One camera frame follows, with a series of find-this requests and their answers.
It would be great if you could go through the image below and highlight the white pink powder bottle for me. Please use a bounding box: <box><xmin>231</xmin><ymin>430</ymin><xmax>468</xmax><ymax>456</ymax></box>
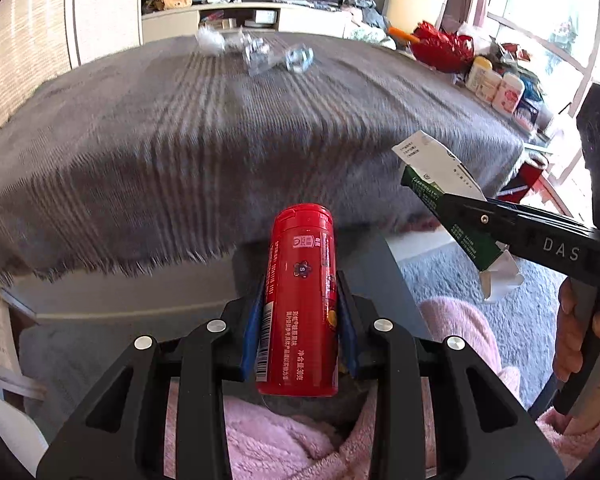
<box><xmin>492</xmin><ymin>72</ymin><xmax>524</xmax><ymax>117</ymax></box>

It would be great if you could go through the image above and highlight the beige grey TV cabinet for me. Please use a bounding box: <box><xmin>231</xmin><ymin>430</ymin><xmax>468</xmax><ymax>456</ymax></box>
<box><xmin>142</xmin><ymin>2</ymin><xmax>352</xmax><ymax>44</ymax></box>

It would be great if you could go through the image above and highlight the white cream bottle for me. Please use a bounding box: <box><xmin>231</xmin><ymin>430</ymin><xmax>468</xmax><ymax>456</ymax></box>
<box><xmin>475</xmin><ymin>70</ymin><xmax>502</xmax><ymax>105</ymax></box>

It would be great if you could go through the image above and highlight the red cylindrical snack can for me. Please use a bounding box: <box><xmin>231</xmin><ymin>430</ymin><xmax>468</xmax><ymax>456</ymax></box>
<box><xmin>256</xmin><ymin>204</ymin><xmax>338</xmax><ymax>398</ymax></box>

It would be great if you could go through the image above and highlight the crumpled white plastic wrapper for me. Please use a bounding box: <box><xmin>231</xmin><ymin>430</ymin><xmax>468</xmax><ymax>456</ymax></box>
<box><xmin>196</xmin><ymin>27</ymin><xmax>226</xmax><ymax>56</ymax></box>

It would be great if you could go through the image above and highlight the bamboo folding screen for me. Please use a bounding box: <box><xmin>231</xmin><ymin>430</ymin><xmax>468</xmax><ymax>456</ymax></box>
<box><xmin>0</xmin><ymin>0</ymin><xmax>70</xmax><ymax>129</ymax></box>

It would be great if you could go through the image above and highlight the brown plaid table cloth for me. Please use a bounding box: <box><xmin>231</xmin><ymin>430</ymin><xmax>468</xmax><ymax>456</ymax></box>
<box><xmin>0</xmin><ymin>32</ymin><xmax>524</xmax><ymax>283</ymax></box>

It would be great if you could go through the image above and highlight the yellow cap lotion bottle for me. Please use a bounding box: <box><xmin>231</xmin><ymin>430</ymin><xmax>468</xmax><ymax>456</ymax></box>
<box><xmin>465</xmin><ymin>55</ymin><xmax>492</xmax><ymax>92</ymax></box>

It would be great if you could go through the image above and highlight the red plastic toy basket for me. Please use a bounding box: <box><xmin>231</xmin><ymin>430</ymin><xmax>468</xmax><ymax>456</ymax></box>
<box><xmin>388</xmin><ymin>21</ymin><xmax>475</xmax><ymax>74</ymax></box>

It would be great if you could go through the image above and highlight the person right hand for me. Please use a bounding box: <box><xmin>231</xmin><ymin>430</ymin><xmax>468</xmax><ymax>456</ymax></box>
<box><xmin>553</xmin><ymin>278</ymin><xmax>600</xmax><ymax>382</ymax></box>

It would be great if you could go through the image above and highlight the white green long wrapper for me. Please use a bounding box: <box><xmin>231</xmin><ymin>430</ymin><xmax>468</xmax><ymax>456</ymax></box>
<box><xmin>392</xmin><ymin>130</ymin><xmax>524</xmax><ymax>302</ymax></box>

